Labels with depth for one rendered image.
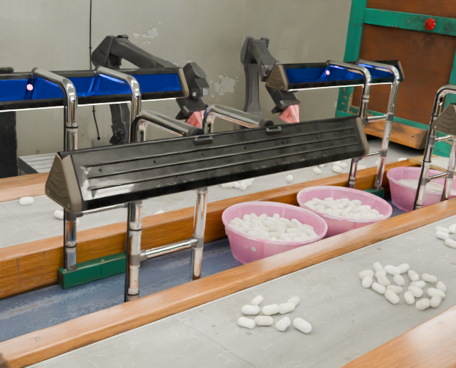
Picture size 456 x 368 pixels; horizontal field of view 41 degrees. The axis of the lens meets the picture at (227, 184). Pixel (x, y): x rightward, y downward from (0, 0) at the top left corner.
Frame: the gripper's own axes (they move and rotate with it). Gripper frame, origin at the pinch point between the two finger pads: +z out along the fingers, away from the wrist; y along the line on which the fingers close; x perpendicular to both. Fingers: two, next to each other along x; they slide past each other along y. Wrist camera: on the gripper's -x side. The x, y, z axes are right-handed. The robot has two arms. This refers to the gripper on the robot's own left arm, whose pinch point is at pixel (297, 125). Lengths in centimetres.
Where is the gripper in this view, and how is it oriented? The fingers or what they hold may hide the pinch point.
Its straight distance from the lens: 222.5
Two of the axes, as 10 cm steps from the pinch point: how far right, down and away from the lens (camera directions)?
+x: -4.9, 5.3, 6.9
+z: 4.5, 8.3, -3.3
